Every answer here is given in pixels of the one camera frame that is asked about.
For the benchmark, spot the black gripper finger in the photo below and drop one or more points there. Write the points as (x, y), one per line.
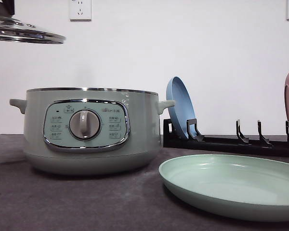
(7, 8)

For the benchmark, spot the glass lid with green knob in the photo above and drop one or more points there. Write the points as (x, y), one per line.
(12, 29)

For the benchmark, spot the green plate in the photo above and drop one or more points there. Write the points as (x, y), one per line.
(236, 186)

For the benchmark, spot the green electric steamer pot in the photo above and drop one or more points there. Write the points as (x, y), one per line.
(91, 131)

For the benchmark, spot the blue plate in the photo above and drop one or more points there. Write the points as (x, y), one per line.
(184, 108)

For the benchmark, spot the black dish rack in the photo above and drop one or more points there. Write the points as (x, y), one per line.
(239, 144)

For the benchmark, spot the white wall socket left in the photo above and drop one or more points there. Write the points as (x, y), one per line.
(80, 10)

